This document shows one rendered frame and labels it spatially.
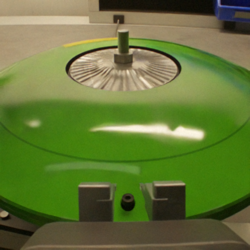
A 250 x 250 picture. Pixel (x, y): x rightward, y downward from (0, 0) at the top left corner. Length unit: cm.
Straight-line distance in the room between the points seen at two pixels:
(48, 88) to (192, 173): 13
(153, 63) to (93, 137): 11
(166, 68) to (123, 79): 5
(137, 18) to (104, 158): 89
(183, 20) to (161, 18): 7
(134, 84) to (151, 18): 80
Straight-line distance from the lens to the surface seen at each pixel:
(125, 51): 29
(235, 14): 102
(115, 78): 27
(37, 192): 20
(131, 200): 18
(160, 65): 30
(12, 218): 39
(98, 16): 108
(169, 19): 106
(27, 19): 122
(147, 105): 23
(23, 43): 95
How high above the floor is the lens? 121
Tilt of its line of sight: 34 degrees down
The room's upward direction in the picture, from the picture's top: straight up
